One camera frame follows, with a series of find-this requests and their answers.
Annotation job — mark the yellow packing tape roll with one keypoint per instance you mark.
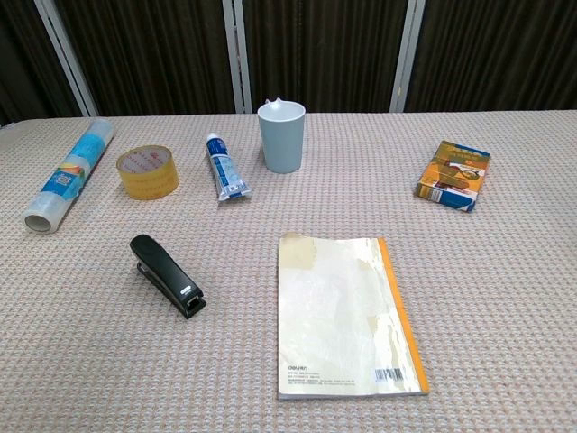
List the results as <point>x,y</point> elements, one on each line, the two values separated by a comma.
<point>149,176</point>

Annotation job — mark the small black stapler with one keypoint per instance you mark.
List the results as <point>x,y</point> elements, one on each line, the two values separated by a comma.
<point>167,273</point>

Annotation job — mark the clear plastic wrap roll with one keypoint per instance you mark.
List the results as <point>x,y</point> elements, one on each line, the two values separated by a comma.
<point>67,178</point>

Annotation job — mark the grey metal partition post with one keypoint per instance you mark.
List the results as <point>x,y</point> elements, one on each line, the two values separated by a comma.
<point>236,54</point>
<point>67,54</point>
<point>408,54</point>

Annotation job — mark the orange and blue card box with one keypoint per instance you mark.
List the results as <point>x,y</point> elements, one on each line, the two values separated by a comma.
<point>455,176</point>

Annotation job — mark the blue and white tube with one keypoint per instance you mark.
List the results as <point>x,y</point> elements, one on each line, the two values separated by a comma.
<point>224,169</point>

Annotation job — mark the pink woven tablecloth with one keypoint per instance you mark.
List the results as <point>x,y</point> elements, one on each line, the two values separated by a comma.
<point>135,361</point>

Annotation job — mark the yellow and white notebook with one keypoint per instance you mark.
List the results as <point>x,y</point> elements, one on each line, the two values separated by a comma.
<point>342,315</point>

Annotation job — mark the light blue plastic cup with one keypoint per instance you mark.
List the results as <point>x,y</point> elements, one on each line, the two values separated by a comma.
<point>281,144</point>

